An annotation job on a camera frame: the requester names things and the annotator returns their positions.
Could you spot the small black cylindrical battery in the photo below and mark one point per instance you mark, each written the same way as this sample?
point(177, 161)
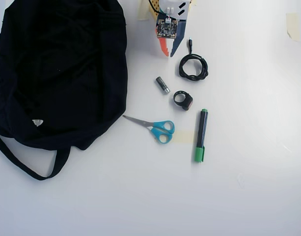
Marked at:
point(162, 85)

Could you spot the narrow beige tape strip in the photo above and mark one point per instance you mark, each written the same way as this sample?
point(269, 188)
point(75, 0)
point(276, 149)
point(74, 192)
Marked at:
point(142, 11)

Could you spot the green and black marker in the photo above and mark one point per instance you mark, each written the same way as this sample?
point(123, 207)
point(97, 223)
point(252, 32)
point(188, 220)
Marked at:
point(201, 132)

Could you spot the torn beige tape piece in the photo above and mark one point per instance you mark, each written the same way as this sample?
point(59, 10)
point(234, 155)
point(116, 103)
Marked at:
point(293, 25)

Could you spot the camera circuit board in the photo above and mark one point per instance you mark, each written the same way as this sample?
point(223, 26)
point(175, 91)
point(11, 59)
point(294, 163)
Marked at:
point(167, 29)

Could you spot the black fabric bag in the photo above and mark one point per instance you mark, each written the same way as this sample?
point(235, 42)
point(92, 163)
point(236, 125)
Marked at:
point(54, 73)

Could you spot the yellow perforated plastic part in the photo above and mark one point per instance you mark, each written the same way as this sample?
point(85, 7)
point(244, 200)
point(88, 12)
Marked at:
point(154, 7)

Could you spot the wide beige tape strip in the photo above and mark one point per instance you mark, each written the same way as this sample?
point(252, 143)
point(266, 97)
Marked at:
point(184, 137)

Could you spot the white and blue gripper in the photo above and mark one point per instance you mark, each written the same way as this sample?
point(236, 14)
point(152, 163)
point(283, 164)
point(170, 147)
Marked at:
point(177, 44)

